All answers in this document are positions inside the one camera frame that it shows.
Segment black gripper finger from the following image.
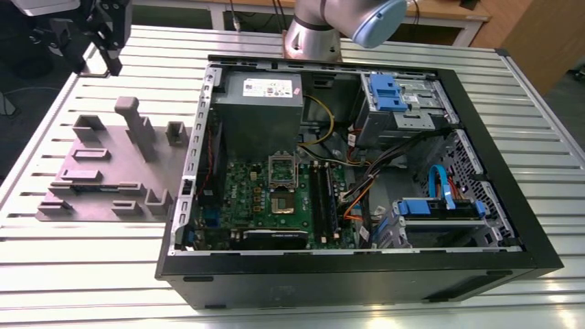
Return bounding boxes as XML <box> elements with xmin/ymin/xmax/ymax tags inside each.
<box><xmin>94</xmin><ymin>12</ymin><xmax>134</xmax><ymax>77</ymax></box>
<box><xmin>48</xmin><ymin>15</ymin><xmax>90</xmax><ymax>75</ymax></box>

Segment metal socket cover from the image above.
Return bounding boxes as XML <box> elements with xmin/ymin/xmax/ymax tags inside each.
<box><xmin>267</xmin><ymin>154</ymin><xmax>302</xmax><ymax>191</ymax></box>

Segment CPU socket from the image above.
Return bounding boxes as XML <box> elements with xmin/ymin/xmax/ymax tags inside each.
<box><xmin>270</xmin><ymin>191</ymin><xmax>299</xmax><ymax>215</ymax></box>

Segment grey plastic parts rack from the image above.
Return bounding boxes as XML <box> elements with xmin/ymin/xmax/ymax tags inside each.
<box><xmin>35</xmin><ymin>96</ymin><xmax>190</xmax><ymax>223</ymax></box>

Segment black case fan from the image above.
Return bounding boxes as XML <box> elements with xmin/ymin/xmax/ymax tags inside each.
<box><xmin>196</xmin><ymin>116</ymin><xmax>226</xmax><ymax>202</ymax></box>

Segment grey power supply unit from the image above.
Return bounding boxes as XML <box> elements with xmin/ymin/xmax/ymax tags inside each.
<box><xmin>212</xmin><ymin>71</ymin><xmax>306</xmax><ymax>162</ymax></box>

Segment dark RAM stick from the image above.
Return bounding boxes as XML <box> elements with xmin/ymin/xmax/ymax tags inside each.
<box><xmin>72</xmin><ymin>184</ymin><xmax>123</xmax><ymax>193</ymax></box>

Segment blue plastic drive latch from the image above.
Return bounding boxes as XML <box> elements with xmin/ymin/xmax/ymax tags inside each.
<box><xmin>369</xmin><ymin>73</ymin><xmax>409</xmax><ymax>113</ymax></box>

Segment black RAM slot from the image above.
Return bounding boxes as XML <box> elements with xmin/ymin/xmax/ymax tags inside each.
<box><xmin>317</xmin><ymin>162</ymin><xmax>336</xmax><ymax>243</ymax></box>
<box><xmin>311</xmin><ymin>162</ymin><xmax>332</xmax><ymax>243</ymax></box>
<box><xmin>307</xmin><ymin>162</ymin><xmax>328</xmax><ymax>243</ymax></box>

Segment green Dell motherboard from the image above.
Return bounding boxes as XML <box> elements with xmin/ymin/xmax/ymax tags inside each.
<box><xmin>219</xmin><ymin>158</ymin><xmax>363</xmax><ymax>252</ymax></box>

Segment black Nvidia graphics card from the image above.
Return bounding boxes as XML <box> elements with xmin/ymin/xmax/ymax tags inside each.
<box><xmin>231</xmin><ymin>228</ymin><xmax>311</xmax><ymax>251</ymax></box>

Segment grey metal drive cage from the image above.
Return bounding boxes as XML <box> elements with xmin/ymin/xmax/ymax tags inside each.
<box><xmin>356</xmin><ymin>71</ymin><xmax>461</xmax><ymax>148</ymax></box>

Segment blue disk carrier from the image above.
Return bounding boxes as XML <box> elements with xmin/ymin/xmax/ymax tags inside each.
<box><xmin>395</xmin><ymin>199</ymin><xmax>487</xmax><ymax>221</ymax></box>

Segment black open PC case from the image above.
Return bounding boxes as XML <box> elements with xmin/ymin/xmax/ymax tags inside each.
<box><xmin>154</xmin><ymin>53</ymin><xmax>564</xmax><ymax>311</ymax></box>

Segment grey metal disk bay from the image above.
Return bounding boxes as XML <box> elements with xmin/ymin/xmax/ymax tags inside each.
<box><xmin>375</xmin><ymin>197</ymin><xmax>520</xmax><ymax>253</ymax></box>

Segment wooden cabinet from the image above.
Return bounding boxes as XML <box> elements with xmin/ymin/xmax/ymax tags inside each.
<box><xmin>471</xmin><ymin>0</ymin><xmax>585</xmax><ymax>97</ymax></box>

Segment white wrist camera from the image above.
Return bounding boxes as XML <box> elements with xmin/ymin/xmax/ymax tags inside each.
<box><xmin>8</xmin><ymin>0</ymin><xmax>62</xmax><ymax>16</ymax></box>

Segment black cable with metal plug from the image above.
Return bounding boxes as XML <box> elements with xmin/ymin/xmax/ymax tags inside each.
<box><xmin>228</xmin><ymin>0</ymin><xmax>243</xmax><ymax>32</ymax></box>

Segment red black twisted wire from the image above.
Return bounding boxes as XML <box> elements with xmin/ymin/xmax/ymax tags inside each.
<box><xmin>194</xmin><ymin>123</ymin><xmax>220</xmax><ymax>199</ymax></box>

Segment yellow power wires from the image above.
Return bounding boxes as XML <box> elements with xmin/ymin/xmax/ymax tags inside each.
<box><xmin>299</xmin><ymin>94</ymin><xmax>337</xmax><ymax>148</ymax></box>

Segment black sleeved cable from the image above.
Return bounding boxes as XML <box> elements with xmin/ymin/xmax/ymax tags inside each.
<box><xmin>340</xmin><ymin>126</ymin><xmax>461</xmax><ymax>203</ymax></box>

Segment orange red wire bundle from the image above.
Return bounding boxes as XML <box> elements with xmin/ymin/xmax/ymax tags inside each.
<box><xmin>341</xmin><ymin>178</ymin><xmax>380</xmax><ymax>222</ymax></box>

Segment blue flat SATA cable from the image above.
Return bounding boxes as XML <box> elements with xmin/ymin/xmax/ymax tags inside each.
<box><xmin>429</xmin><ymin>164</ymin><xmax>459</xmax><ymax>210</ymax></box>

